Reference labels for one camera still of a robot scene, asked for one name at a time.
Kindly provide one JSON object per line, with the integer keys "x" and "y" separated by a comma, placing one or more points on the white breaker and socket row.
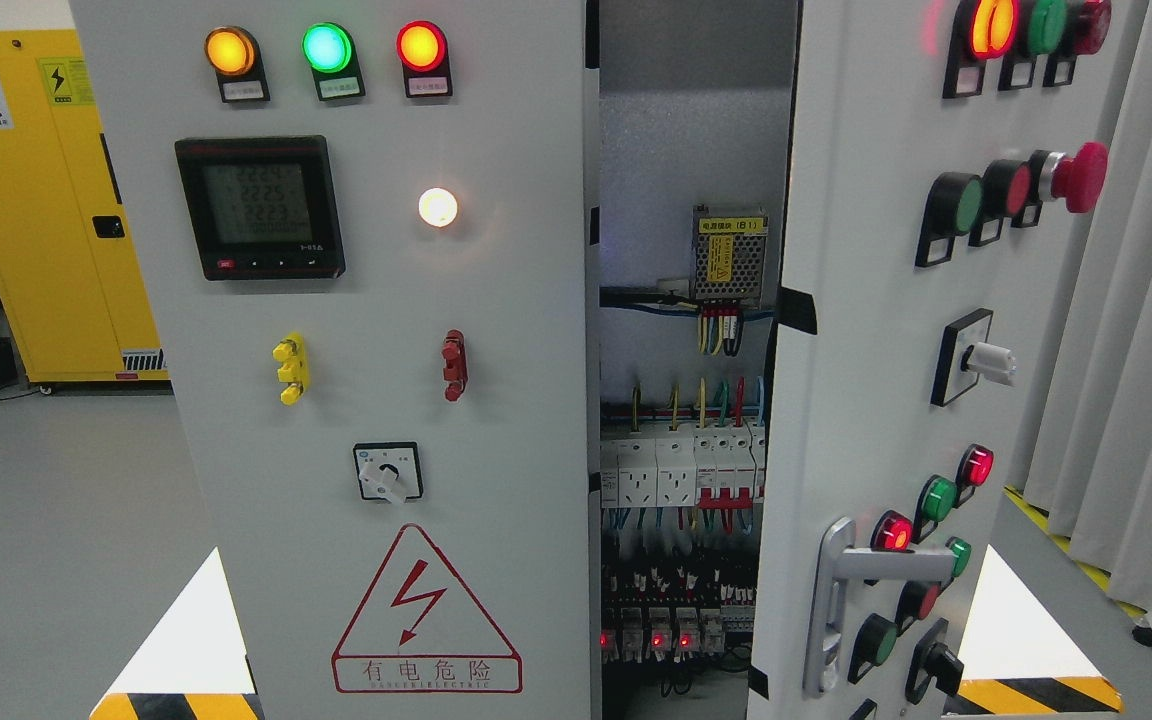
{"x": 711, "y": 467}

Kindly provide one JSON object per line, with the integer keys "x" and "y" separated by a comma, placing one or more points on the red electric hazard sticker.
{"x": 419, "y": 629}

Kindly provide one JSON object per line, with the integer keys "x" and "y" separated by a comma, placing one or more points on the black digital power meter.
{"x": 262, "y": 207}

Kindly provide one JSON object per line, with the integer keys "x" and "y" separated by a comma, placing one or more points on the silver door handle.
{"x": 839, "y": 562}

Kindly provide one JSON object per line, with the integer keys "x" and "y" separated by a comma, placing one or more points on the metal mesh power supply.
{"x": 728, "y": 254}

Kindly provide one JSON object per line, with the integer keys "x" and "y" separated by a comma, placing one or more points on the red indicator lamp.
{"x": 423, "y": 51}

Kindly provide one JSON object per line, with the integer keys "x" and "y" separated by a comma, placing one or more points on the red terminal post block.
{"x": 455, "y": 372}

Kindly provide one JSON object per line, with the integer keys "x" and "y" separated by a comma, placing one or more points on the grey cabinet enclosure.
{"x": 690, "y": 103}

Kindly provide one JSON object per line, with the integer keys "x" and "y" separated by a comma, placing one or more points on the grey cabinet door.
{"x": 908, "y": 207}
{"x": 505, "y": 468}

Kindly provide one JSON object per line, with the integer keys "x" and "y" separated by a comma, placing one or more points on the amber indicator lamp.
{"x": 236, "y": 59}

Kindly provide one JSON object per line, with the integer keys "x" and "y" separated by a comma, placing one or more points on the green indicator lamp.
{"x": 333, "y": 61}

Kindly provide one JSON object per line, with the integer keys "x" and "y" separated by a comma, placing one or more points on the white indicator lamp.
{"x": 438, "y": 207}

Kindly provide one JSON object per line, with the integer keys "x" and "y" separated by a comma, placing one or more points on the white right door selector switch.
{"x": 966, "y": 356}

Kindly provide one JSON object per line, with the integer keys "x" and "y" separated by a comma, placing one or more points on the yellow terminal post block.
{"x": 292, "y": 356}

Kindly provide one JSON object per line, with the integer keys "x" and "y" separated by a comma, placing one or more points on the yellow safety cabinet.
{"x": 69, "y": 278}

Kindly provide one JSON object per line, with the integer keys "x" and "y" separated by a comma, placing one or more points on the red mushroom emergency button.
{"x": 1077, "y": 178}

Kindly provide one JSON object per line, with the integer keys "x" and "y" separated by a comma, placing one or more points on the relay and terminal row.
{"x": 675, "y": 606}

